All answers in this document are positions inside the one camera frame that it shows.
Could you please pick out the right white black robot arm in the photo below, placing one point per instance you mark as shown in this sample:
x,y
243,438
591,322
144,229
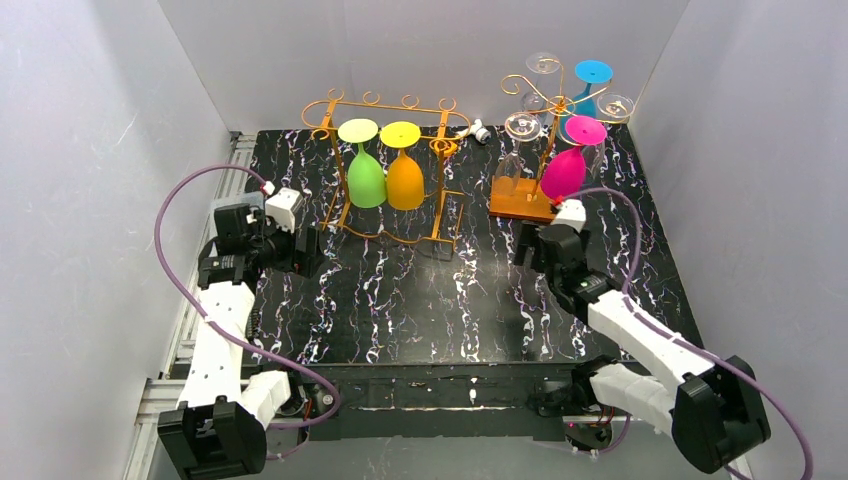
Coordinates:
x,y
707,406

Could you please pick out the green plastic wine glass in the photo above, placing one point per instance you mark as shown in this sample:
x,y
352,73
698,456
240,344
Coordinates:
x,y
365,176

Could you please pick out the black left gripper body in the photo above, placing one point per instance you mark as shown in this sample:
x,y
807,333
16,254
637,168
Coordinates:
x,y
308,250

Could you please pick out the gold rectangular rack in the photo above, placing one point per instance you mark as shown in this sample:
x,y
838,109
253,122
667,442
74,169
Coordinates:
x,y
431,152

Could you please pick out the blue plastic wine glass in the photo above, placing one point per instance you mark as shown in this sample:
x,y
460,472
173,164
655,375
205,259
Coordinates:
x,y
591,72

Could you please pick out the white pipe fitting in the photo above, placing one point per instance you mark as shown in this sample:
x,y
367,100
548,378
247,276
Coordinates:
x,y
479,133

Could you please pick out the black bit strip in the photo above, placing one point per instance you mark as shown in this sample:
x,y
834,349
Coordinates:
x,y
253,325

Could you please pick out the clear wine glass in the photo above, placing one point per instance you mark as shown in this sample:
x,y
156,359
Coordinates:
x,y
542,67
609,108
521,127

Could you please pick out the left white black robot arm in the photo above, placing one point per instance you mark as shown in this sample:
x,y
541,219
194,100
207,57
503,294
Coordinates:
x,y
217,429

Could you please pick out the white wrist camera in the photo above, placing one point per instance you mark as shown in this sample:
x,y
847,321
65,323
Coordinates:
x,y
570,212
284,207

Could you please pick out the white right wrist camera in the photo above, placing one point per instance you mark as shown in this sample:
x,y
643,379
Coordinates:
x,y
570,212

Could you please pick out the magenta plastic wine glass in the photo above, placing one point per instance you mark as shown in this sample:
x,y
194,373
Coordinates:
x,y
567,171

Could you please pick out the orange plastic wine glass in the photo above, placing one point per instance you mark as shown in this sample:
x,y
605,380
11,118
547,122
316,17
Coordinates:
x,y
404,180

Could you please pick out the clear plastic screw box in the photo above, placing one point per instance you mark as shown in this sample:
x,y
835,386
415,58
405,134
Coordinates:
x,y
255,198

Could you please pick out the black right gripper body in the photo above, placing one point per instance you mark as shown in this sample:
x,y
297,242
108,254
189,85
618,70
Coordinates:
x,y
530,245

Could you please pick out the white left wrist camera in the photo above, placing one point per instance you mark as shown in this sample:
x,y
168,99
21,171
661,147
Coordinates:
x,y
284,207

